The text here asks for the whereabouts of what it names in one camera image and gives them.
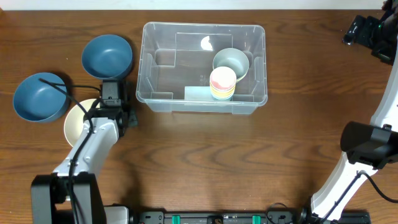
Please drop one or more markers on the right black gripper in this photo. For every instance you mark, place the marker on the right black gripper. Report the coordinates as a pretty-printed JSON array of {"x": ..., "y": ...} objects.
[{"x": 362, "y": 36}]

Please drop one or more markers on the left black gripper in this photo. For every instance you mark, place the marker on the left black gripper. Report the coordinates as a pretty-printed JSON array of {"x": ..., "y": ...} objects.
[{"x": 132, "y": 117}]

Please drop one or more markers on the large cream bowl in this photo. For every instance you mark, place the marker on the large cream bowl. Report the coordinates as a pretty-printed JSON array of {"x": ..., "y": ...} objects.
[{"x": 73, "y": 125}]

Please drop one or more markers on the dark blue bowl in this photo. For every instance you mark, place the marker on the dark blue bowl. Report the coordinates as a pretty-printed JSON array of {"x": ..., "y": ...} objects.
[
  {"x": 39, "y": 102},
  {"x": 107, "y": 57}
]

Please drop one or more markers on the light blue cup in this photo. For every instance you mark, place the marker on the light blue cup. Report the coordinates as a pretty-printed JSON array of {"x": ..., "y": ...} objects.
[{"x": 222, "y": 99}]

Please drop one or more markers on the cream cup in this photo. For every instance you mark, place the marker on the cream cup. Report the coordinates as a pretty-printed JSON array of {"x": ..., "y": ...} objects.
[{"x": 221, "y": 96}]

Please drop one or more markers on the yellow cup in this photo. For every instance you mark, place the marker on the yellow cup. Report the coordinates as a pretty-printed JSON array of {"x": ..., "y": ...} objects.
[
  {"x": 222, "y": 91},
  {"x": 221, "y": 94}
]

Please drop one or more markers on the pink cup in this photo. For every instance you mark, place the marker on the pink cup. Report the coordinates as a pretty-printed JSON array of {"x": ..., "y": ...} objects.
[{"x": 223, "y": 78}]

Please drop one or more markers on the small grey bowl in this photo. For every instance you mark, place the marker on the small grey bowl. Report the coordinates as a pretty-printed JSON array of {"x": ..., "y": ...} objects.
[{"x": 234, "y": 59}]

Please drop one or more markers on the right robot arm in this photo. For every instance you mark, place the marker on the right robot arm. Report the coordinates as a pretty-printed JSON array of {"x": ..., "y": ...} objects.
[{"x": 366, "y": 148}]

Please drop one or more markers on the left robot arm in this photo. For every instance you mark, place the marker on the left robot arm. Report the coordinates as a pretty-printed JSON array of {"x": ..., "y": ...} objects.
[{"x": 70, "y": 194}]

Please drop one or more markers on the clear plastic storage container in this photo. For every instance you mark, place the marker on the clear plastic storage container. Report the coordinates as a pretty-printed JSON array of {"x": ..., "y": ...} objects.
[{"x": 177, "y": 59}]

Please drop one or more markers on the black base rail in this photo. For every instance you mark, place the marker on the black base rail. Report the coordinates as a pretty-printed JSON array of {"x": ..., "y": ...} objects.
[{"x": 277, "y": 217}]

